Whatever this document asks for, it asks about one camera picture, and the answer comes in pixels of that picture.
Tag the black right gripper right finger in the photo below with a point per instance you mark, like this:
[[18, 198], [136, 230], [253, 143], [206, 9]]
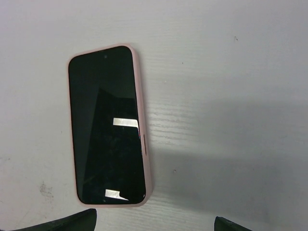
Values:
[[223, 224]]

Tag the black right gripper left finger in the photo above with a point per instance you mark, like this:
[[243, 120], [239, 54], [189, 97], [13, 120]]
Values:
[[82, 221]]

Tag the phone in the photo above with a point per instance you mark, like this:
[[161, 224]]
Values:
[[109, 140]]

